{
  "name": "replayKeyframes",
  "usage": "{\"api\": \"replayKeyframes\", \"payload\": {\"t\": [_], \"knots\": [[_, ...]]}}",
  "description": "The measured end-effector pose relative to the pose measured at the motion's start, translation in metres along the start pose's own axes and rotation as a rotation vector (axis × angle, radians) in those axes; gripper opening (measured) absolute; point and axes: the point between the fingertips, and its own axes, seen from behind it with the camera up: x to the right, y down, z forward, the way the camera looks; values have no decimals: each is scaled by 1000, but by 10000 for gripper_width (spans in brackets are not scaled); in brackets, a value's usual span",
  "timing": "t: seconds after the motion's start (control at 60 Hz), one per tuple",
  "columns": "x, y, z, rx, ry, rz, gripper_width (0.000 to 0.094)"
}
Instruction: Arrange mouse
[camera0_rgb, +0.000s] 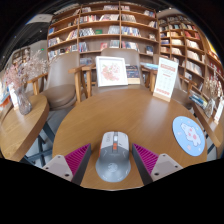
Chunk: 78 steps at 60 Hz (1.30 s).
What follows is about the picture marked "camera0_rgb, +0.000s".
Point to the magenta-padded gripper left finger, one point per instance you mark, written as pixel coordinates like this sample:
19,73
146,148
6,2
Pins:
76,160

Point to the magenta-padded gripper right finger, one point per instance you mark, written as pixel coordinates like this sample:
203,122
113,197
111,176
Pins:
146,160

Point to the grey computer mouse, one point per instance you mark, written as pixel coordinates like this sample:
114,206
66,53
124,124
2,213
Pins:
113,163

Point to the round light blue mouse pad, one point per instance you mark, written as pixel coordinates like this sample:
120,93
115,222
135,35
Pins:
188,136

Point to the round wooden side table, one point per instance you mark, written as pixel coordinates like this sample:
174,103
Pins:
210,126
23,123

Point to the brown padded wooden armchair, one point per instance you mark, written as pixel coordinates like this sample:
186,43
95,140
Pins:
61,95
183,98
134,58

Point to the glass vase with pink flowers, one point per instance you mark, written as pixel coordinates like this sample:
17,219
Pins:
24,103

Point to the stack of dark books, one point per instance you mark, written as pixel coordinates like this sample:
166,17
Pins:
196,99

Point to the glass vase with pale flowers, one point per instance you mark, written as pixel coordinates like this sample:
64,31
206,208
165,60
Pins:
210,108

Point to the white sign on wooden stand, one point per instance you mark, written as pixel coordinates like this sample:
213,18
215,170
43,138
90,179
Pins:
165,79

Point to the dark standing book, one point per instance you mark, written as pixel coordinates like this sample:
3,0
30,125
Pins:
133,74

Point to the small white table sign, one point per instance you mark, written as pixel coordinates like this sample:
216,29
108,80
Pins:
219,111
14,98

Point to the light blue book stack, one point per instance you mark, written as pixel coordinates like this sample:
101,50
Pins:
150,66

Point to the white framed floral picture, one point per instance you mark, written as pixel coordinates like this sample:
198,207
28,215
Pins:
111,71

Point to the orange book display stand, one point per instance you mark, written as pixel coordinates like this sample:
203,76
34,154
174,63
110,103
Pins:
3,96

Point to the curved wooden bookshelf with books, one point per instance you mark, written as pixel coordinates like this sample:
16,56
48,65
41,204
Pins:
186,50

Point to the small distant wooden bookshelf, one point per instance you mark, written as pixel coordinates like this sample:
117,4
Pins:
21,56

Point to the wide wooden bookshelf with books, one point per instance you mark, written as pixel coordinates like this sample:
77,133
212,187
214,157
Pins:
100,23

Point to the white hanging ceiling panel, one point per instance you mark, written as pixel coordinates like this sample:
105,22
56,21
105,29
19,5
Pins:
40,18

